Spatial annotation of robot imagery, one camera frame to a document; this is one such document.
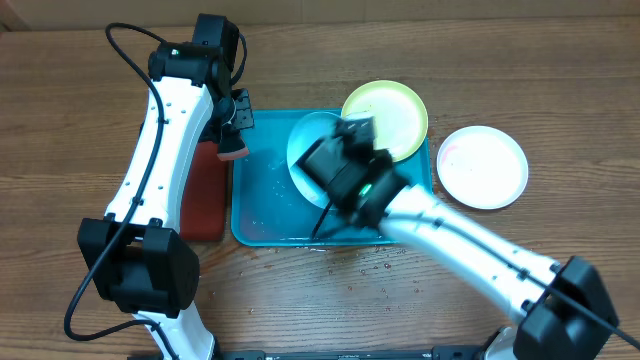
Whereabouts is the green and pink sponge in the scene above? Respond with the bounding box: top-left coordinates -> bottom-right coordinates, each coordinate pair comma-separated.
217,132 -> 249,161

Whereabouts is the green plate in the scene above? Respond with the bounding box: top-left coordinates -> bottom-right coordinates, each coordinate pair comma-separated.
341,80 -> 428,162

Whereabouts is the light blue plate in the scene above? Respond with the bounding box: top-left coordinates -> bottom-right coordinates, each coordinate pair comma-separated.
286,111 -> 341,208

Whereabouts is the white plate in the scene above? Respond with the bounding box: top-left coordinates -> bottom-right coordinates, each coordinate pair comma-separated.
436,126 -> 529,210

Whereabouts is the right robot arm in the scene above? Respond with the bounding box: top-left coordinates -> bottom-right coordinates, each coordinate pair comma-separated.
287,117 -> 621,359

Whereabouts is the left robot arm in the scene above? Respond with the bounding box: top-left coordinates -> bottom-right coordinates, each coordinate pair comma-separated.
77,14 -> 254,359

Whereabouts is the black and red tray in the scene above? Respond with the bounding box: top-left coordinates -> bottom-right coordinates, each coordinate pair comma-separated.
180,142 -> 229,242

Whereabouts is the teal plastic tray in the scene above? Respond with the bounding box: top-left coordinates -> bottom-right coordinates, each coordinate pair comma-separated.
231,109 -> 432,247

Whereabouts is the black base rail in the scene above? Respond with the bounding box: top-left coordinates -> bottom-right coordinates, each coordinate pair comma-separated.
213,345 -> 482,360

